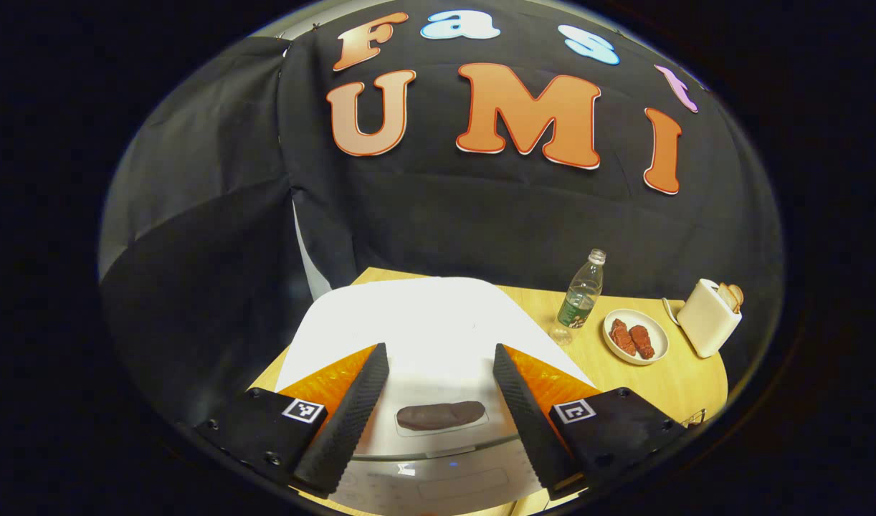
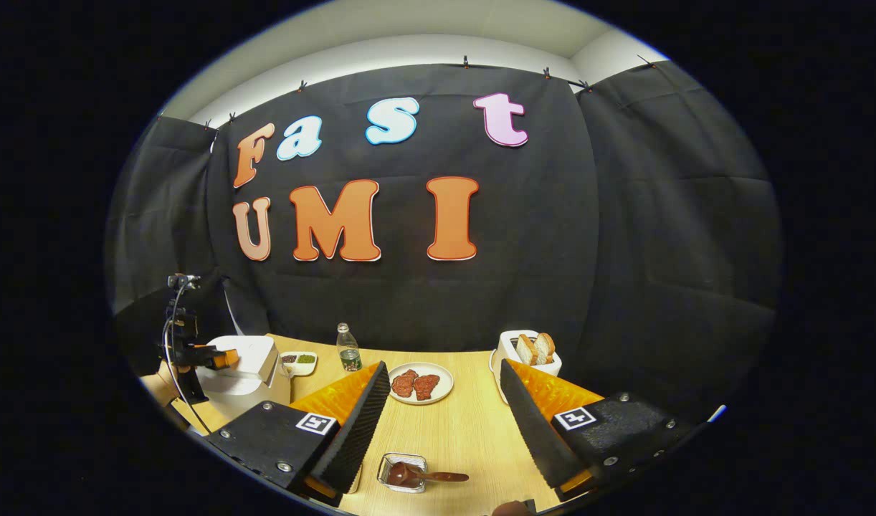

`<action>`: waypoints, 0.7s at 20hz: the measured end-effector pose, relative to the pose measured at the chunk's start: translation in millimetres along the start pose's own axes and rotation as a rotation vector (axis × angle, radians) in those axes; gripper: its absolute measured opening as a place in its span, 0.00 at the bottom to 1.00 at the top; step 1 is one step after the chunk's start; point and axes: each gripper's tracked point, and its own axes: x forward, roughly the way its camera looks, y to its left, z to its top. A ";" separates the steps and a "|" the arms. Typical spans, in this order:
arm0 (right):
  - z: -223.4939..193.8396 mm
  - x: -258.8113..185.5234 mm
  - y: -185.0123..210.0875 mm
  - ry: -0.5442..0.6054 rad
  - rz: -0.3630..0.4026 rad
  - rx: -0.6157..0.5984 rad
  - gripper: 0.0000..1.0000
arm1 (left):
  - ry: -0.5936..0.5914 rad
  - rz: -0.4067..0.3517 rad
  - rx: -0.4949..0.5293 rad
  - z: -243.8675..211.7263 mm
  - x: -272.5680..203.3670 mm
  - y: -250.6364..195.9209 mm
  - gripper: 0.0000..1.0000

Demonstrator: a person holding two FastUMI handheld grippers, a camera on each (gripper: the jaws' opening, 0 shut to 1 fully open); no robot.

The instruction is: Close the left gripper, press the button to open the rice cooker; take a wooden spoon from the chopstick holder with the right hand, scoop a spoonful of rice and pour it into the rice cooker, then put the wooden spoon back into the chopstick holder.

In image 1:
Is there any red meat piece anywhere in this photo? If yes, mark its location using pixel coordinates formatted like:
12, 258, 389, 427
629, 325, 656, 360
610, 318, 638, 357

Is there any white round plate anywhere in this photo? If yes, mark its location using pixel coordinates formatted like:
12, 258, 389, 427
603, 308, 670, 366

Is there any clear plastic water bottle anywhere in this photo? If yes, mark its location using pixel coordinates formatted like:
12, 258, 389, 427
550, 248, 607, 346

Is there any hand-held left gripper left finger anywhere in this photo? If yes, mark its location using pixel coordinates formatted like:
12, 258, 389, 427
194, 343, 390, 499

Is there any white toaster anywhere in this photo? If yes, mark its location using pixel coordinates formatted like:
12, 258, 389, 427
676, 278, 744, 359

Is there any black backdrop cloth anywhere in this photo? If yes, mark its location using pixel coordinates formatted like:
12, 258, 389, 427
97, 0, 783, 431

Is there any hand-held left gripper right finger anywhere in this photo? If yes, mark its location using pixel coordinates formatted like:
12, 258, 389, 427
493, 344, 686, 500

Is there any white rice cooker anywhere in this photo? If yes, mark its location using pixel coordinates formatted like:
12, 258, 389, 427
275, 277, 596, 516

